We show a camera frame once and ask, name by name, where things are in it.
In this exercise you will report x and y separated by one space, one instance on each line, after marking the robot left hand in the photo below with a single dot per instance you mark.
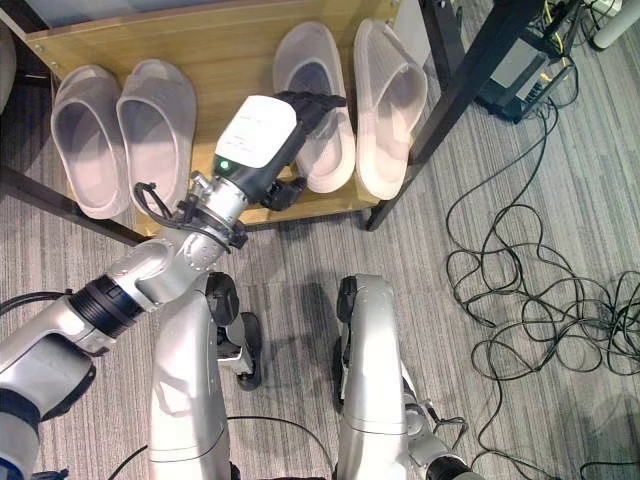
257 132

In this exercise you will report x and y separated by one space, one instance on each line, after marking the translucent white slipper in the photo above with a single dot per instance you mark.
387 115
90 145
325 155
157 125

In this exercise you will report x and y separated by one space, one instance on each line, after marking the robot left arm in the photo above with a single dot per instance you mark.
160 267

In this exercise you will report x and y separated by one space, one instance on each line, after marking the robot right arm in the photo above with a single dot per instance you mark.
425 450

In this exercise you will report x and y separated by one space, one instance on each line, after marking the wooden shoe rack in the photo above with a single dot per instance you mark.
225 55

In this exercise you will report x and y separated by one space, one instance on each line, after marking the black metal table leg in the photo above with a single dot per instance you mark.
470 75
442 45

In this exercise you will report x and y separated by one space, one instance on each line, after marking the black metal floor bar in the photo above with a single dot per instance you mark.
65 202

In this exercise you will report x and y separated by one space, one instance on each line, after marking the robot right leg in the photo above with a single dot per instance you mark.
372 360

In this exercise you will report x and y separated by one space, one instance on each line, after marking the grey rounded object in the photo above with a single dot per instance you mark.
6 70

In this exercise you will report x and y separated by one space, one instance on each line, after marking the white round stand base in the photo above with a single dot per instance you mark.
612 27

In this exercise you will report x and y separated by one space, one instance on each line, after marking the black network switch box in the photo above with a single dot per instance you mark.
520 75

